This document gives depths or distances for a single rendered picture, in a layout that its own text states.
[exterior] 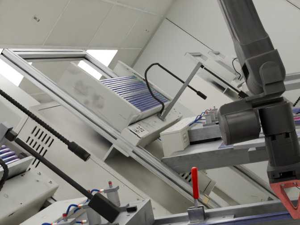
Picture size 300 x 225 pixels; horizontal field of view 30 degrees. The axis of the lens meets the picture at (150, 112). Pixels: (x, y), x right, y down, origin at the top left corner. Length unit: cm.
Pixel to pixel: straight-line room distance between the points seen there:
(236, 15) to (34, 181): 55
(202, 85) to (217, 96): 18
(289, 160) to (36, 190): 52
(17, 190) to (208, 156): 90
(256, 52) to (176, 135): 115
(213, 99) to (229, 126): 451
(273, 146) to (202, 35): 764
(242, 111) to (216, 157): 93
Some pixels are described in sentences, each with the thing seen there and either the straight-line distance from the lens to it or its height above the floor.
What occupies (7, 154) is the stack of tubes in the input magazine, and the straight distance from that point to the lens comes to 119.
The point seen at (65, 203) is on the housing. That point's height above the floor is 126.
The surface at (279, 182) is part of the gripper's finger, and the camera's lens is 99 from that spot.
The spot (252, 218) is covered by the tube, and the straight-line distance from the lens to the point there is 103.
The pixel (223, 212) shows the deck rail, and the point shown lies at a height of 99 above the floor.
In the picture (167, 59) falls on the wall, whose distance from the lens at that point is 870.
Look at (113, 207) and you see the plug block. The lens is 80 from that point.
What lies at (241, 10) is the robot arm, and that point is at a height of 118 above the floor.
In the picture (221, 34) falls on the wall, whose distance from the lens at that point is 856.
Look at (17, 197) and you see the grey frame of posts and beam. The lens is 113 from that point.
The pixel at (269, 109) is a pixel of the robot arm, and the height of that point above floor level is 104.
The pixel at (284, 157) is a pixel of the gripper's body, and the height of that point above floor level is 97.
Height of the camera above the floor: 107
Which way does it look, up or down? 8 degrees up
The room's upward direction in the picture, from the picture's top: 54 degrees counter-clockwise
